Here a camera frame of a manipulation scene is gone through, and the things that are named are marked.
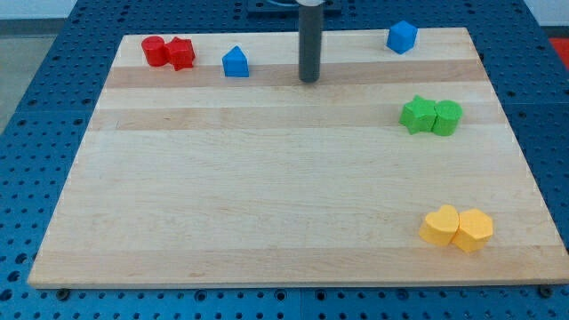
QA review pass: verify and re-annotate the blue triangle block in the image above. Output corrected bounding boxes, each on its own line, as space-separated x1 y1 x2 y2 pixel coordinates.
221 45 249 77

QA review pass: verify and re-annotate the blue cube block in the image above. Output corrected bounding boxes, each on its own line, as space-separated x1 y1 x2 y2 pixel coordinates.
386 20 418 54

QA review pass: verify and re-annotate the wooden board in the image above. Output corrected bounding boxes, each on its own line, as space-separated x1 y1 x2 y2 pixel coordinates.
28 28 568 289

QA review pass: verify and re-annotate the green star block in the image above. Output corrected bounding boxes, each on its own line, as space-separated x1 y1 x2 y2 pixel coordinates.
398 95 437 134

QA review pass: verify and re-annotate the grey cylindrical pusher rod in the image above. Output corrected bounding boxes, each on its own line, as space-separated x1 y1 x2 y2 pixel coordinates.
297 0 324 84

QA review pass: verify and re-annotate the red star block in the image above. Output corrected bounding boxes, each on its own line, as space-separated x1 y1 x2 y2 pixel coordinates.
164 36 196 71

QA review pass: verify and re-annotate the yellow heart block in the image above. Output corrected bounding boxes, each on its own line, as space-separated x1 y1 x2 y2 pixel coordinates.
419 204 460 246

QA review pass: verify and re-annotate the green cylinder block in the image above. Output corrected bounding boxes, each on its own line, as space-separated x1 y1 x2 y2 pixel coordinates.
431 100 463 136

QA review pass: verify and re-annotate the red cylinder block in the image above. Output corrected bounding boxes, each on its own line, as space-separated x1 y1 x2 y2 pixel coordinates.
140 36 169 67

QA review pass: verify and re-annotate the yellow hexagon block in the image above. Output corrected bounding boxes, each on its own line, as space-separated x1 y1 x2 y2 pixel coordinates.
452 209 493 252

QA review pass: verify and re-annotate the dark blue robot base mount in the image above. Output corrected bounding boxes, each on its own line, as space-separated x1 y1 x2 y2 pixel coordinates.
243 0 343 17

